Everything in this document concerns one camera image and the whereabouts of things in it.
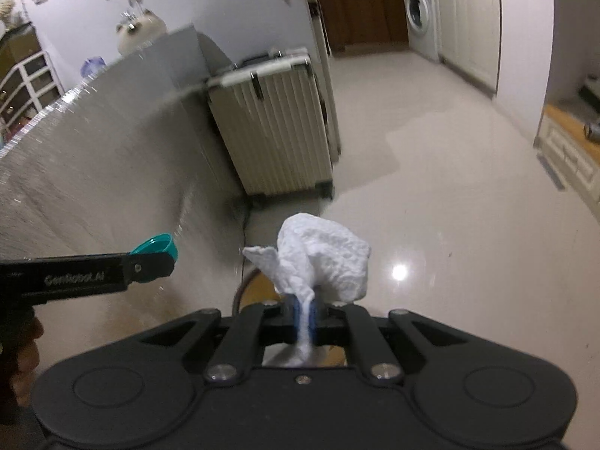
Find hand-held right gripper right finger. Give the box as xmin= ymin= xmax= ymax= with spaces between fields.
xmin=312 ymin=301 xmax=470 ymax=382

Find cream low cabinet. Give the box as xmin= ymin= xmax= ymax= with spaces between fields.
xmin=534 ymin=102 xmax=600 ymax=226

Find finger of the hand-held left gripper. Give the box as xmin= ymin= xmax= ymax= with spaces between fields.
xmin=122 ymin=250 xmax=176 ymax=287

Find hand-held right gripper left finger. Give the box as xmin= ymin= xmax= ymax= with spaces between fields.
xmin=139 ymin=300 xmax=302 ymax=381

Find white tissue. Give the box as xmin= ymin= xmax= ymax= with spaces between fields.
xmin=242 ymin=213 xmax=371 ymax=369

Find brown wooden door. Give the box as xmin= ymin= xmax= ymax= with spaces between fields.
xmin=313 ymin=0 xmax=411 ymax=53

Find white tall appliance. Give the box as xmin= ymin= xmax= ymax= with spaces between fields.
xmin=300 ymin=0 xmax=343 ymax=156

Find person's left hand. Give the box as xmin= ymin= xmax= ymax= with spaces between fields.
xmin=0 ymin=314 xmax=45 ymax=407

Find white glass-front shelf cabinet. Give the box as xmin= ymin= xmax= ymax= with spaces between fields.
xmin=0 ymin=22 xmax=65 ymax=147

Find black cable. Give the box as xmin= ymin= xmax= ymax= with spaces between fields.
xmin=229 ymin=197 xmax=254 ymax=263

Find cream ribbed suitcase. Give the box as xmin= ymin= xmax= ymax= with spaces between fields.
xmin=206 ymin=47 xmax=341 ymax=198

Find purple glass bowl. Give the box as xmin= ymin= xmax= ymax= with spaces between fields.
xmin=81 ymin=56 xmax=110 ymax=78

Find teal plastic cap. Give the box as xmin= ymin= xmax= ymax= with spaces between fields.
xmin=129 ymin=233 xmax=179 ymax=264

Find silver foil covered platform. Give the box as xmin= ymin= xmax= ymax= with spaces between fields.
xmin=0 ymin=23 xmax=250 ymax=322

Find white cat figure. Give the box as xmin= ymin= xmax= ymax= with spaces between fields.
xmin=115 ymin=7 xmax=168 ymax=56

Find cream tall cabinets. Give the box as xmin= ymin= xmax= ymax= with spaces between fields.
xmin=431 ymin=0 xmax=500 ymax=93

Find white washing machine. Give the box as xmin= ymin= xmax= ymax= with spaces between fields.
xmin=400 ymin=0 xmax=442 ymax=63

